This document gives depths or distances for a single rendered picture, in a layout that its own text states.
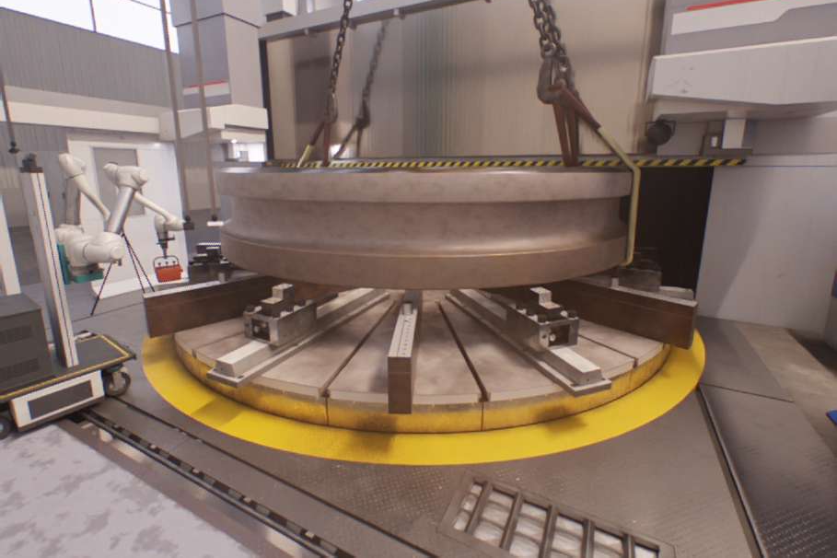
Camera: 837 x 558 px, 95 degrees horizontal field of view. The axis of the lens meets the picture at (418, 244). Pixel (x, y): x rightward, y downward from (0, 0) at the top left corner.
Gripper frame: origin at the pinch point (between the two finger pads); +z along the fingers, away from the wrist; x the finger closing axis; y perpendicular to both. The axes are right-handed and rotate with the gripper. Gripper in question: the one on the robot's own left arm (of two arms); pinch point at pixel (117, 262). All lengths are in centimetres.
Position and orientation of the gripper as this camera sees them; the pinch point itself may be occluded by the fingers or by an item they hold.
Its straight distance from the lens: 416.4
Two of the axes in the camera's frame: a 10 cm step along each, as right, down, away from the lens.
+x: -8.1, -1.1, 5.7
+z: 0.0, 9.8, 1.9
